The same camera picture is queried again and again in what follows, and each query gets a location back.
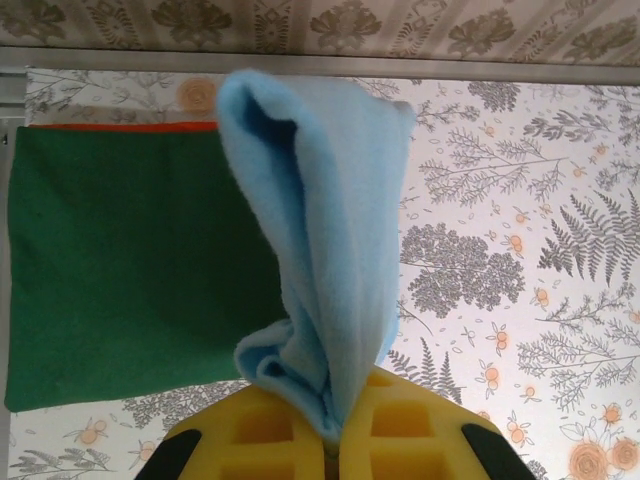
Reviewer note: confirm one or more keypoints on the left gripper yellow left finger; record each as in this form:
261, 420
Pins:
220, 450

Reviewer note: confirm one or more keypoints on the aluminium frame post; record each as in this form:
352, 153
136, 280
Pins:
10, 100

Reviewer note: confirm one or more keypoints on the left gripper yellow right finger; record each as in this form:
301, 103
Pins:
440, 450

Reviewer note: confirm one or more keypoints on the folded orange t-shirt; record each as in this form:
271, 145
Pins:
125, 127

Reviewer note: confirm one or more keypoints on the folded dark green t-shirt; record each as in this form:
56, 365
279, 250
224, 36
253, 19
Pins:
125, 260

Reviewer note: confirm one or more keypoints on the light blue printed t-shirt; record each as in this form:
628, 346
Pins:
340, 250

